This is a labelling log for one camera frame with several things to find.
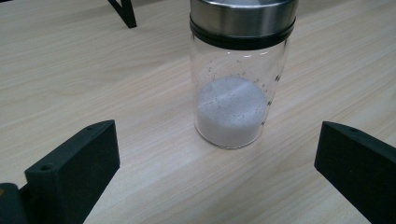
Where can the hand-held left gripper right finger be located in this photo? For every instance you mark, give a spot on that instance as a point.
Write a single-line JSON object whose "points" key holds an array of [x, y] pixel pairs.
{"points": [[358, 168]]}

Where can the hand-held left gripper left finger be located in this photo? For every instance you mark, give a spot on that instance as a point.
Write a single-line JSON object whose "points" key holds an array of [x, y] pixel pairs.
{"points": [[74, 168]]}

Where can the glass jar with white powder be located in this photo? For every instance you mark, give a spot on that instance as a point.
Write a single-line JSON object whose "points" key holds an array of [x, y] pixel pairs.
{"points": [[230, 109]]}

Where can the small black shelf table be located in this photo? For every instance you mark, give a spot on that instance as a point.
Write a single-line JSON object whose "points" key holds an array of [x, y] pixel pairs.
{"points": [[126, 12]]}

